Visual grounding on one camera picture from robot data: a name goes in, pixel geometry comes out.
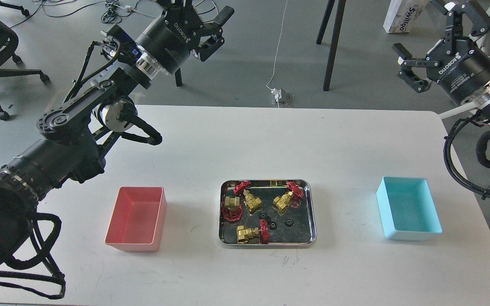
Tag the brass valve top right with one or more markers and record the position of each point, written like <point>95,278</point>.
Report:
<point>282,202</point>

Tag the black table leg right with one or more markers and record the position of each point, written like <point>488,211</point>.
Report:
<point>340,9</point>

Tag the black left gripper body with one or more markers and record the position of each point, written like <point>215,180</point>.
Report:
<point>170,39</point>

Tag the brass valve bottom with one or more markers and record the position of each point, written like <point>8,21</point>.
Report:
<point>245,234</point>

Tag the white power adapter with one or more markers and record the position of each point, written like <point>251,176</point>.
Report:
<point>279,97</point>

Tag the black cable bundle floor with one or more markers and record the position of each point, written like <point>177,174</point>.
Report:
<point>104,11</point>

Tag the pink plastic box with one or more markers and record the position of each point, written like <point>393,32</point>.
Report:
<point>137,220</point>

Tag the white cardboard box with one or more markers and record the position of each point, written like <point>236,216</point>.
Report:
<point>402,14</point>

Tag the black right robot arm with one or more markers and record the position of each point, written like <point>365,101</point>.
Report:
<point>465,20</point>

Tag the light blue plastic box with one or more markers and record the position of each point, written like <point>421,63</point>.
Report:
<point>407,209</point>

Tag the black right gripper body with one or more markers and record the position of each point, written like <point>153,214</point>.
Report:
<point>460,74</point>

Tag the brass valve top left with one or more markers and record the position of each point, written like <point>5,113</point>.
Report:
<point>252,202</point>

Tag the brass valve red handle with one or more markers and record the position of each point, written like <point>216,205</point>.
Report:
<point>232,210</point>

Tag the silver metal tray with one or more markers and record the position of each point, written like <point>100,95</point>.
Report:
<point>266,213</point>

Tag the black table leg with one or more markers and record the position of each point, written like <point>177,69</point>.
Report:
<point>340,9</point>
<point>178,78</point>

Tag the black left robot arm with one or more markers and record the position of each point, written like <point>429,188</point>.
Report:
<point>77,135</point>

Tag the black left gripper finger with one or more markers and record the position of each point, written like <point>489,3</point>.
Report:
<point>214,28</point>
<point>208,47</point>

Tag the black table leg left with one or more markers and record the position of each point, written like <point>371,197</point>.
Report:
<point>178,78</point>

